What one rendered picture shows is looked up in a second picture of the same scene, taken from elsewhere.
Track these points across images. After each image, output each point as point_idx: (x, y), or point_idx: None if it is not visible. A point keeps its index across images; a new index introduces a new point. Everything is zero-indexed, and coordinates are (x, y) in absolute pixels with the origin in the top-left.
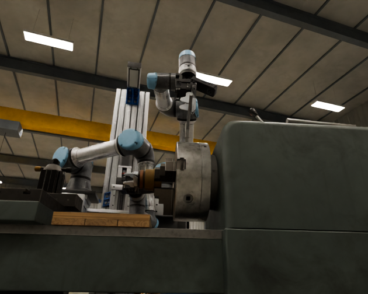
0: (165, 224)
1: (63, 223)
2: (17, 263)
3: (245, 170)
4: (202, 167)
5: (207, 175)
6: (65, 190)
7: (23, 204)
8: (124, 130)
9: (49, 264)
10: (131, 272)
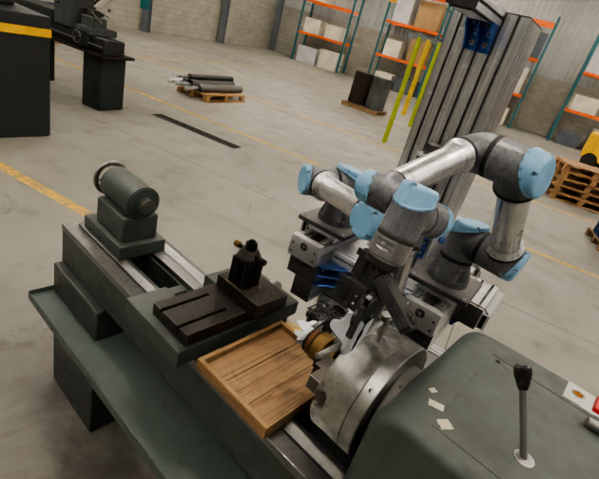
0: (414, 333)
1: (203, 375)
2: (180, 377)
3: None
4: (342, 424)
5: (345, 438)
6: (311, 222)
7: (169, 348)
8: (361, 202)
9: (197, 396)
10: (245, 456)
